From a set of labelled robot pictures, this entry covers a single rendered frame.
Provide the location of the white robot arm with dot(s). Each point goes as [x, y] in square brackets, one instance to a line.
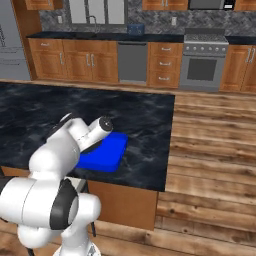
[50, 200]

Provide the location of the blue tray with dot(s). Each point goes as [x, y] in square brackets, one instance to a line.
[107, 155]

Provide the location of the wooden island counter base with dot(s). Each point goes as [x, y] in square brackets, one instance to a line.
[126, 203]

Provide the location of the grey dishwasher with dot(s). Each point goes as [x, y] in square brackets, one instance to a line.
[132, 61]

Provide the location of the wooden drawer stack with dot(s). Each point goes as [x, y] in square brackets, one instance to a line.
[165, 65]

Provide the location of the wooden base cupboard run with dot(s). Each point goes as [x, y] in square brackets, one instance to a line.
[76, 61]

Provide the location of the grey stove with oven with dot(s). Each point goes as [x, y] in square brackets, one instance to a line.
[203, 63]

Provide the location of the blue toaster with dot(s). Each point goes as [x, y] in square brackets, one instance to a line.
[136, 29]

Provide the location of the grey sink tap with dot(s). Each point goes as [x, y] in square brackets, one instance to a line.
[95, 23]

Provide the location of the wooden base cupboard pair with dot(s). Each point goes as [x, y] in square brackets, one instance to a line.
[240, 68]

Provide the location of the grey fridge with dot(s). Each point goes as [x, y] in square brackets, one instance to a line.
[11, 43]

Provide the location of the grey microwave oven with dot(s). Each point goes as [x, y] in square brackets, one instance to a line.
[210, 4]

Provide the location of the white wall socket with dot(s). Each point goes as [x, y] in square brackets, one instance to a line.
[59, 19]
[174, 21]

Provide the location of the window with dark frame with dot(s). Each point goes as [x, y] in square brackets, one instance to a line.
[96, 11]

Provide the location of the wooden wall cupboard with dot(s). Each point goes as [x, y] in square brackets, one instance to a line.
[165, 4]
[246, 4]
[40, 4]

